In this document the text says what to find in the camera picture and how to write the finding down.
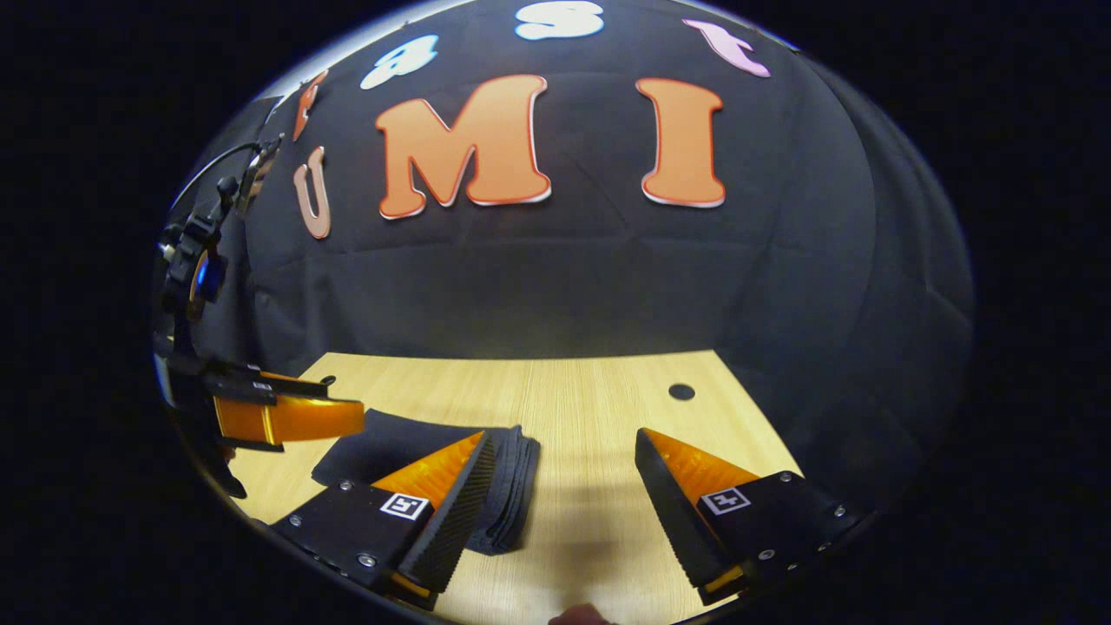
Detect black backdrop cloth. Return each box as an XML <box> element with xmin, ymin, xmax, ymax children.
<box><xmin>161</xmin><ymin>0</ymin><xmax>977</xmax><ymax>522</ymax></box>

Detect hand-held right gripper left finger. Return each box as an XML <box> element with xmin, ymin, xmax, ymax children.
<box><xmin>269</xmin><ymin>430</ymin><xmax>498</xmax><ymax>610</ymax></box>

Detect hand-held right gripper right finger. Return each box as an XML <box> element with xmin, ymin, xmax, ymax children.
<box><xmin>634</xmin><ymin>427</ymin><xmax>871</xmax><ymax>608</ymax></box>

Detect dark grey jeans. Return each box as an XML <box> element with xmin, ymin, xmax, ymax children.
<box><xmin>311</xmin><ymin>408</ymin><xmax>542</xmax><ymax>557</ymax></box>

